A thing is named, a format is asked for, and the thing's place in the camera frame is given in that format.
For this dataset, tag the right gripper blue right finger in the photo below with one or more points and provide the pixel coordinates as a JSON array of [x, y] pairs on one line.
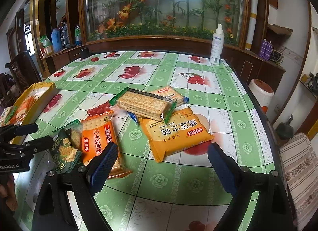
[[272, 210]]

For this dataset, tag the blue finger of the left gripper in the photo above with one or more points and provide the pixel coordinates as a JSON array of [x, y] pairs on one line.
[[30, 147], [9, 132]]

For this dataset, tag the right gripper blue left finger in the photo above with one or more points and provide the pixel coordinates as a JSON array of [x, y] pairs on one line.
[[53, 210]]

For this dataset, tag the dark green cracker pack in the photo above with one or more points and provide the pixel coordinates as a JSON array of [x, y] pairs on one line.
[[66, 150]]

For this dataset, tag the orange cracker pack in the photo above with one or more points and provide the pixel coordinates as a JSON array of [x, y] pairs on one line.
[[97, 133], [24, 108]]

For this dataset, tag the yellow-orange biscuit pack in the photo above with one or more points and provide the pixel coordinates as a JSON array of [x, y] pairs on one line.
[[183, 131]]

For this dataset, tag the cracker pack with black band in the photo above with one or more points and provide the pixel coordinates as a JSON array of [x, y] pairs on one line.
[[123, 100]]

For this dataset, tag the beige cracker pack blue ends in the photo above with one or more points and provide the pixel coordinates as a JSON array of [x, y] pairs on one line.
[[158, 104]]

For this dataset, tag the orange cracker pack front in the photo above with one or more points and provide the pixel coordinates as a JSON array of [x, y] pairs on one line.
[[24, 108]]

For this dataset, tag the small yellow green wafer pack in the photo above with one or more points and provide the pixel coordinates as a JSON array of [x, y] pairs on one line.
[[10, 114]]

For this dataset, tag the person's left hand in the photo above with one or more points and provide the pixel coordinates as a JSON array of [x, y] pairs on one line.
[[8, 193]]

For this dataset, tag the yellow tray with white liner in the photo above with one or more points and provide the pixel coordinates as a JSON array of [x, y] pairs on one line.
[[43, 93]]

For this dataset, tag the striped cushion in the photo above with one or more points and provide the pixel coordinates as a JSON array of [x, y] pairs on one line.
[[300, 169]]

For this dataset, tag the dark wooden chair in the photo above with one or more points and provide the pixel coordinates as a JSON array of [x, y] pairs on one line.
[[23, 70]]

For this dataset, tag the green snack bag on sideboard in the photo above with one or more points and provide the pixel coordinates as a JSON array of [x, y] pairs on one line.
[[44, 40]]

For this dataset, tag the blue thermos jug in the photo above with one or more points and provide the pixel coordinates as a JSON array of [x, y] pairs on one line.
[[56, 40]]

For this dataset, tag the green fruit-print tablecloth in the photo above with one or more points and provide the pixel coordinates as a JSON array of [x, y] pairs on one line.
[[169, 182]]

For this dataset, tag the small black box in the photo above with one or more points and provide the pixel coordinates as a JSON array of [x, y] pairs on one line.
[[84, 53]]

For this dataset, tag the clear water jug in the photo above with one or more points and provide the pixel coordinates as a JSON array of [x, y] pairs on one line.
[[65, 36]]

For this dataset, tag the green-labelled plastic bottle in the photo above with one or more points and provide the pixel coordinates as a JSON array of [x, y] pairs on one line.
[[77, 33]]

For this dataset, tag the white bucket with red lid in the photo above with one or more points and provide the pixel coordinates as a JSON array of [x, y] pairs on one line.
[[262, 92]]

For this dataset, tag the wooden sideboard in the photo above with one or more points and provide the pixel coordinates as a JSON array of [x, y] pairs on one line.
[[245, 64]]

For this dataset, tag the purple bottle left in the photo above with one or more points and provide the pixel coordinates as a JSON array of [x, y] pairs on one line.
[[262, 48]]

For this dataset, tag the purple bottle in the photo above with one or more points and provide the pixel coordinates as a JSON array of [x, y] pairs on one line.
[[268, 50], [262, 48]]

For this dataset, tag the flower display glass cabinet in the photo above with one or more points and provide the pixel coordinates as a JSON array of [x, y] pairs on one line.
[[105, 19]]

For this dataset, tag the white spray bottle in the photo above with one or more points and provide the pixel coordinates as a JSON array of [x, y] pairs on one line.
[[217, 45]]

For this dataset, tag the purple bottle right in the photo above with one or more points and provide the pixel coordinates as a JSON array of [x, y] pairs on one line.
[[268, 50]]

